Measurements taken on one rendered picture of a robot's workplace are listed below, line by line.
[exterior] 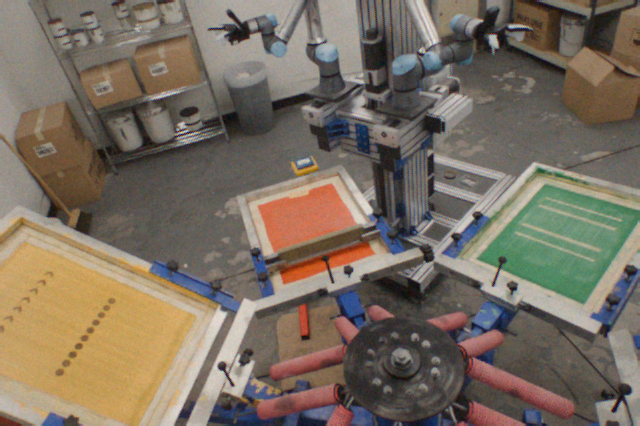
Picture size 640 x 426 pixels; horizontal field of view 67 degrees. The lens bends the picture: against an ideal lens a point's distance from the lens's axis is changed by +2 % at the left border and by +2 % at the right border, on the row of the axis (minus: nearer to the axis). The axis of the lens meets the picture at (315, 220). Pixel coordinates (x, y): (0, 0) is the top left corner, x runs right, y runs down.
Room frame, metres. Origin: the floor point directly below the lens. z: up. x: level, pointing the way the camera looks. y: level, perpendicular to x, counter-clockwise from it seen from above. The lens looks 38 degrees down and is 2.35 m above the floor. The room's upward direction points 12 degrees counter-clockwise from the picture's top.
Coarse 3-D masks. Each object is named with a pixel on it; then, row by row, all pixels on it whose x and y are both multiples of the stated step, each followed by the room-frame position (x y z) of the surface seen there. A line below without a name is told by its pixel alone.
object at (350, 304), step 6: (342, 294) 1.20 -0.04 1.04; (348, 294) 1.20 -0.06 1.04; (354, 294) 1.19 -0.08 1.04; (342, 300) 1.18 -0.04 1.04; (348, 300) 1.17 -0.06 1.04; (354, 300) 1.16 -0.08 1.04; (342, 306) 1.17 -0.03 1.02; (348, 306) 1.14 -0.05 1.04; (354, 306) 1.14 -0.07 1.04; (360, 306) 1.13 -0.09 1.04; (348, 312) 1.11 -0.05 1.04; (354, 312) 1.11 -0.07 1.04; (360, 312) 1.10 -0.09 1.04; (348, 318) 1.10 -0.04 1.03
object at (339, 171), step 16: (304, 176) 2.13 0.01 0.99; (320, 176) 2.11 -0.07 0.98; (256, 192) 2.07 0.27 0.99; (272, 192) 2.07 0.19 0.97; (352, 192) 1.90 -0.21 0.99; (368, 208) 1.74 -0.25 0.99; (256, 240) 1.68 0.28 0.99; (384, 256) 1.41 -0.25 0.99; (336, 272) 1.37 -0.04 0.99; (288, 288) 1.34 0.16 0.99
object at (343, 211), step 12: (312, 192) 2.02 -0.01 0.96; (324, 192) 1.99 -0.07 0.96; (336, 192) 1.97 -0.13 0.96; (336, 204) 1.87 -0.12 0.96; (348, 216) 1.76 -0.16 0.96; (336, 228) 1.69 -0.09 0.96; (336, 252) 1.53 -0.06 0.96; (348, 252) 1.51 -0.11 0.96; (360, 252) 1.50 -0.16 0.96; (372, 252) 1.48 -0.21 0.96; (336, 264) 1.46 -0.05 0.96
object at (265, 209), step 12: (264, 204) 2.00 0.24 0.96; (276, 204) 1.98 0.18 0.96; (288, 204) 1.96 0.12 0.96; (264, 216) 1.90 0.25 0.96; (276, 228) 1.78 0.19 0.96; (276, 240) 1.70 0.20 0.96; (300, 240) 1.66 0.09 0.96; (300, 264) 1.50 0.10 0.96; (312, 264) 1.49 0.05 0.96; (324, 264) 1.47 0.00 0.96; (288, 276) 1.45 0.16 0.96; (300, 276) 1.43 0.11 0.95
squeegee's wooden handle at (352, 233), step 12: (348, 228) 1.55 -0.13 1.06; (360, 228) 1.54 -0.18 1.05; (312, 240) 1.52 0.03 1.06; (324, 240) 1.51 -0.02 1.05; (336, 240) 1.52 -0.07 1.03; (348, 240) 1.53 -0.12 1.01; (360, 240) 1.54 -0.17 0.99; (288, 252) 1.49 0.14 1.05; (300, 252) 1.50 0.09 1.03; (312, 252) 1.50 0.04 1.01
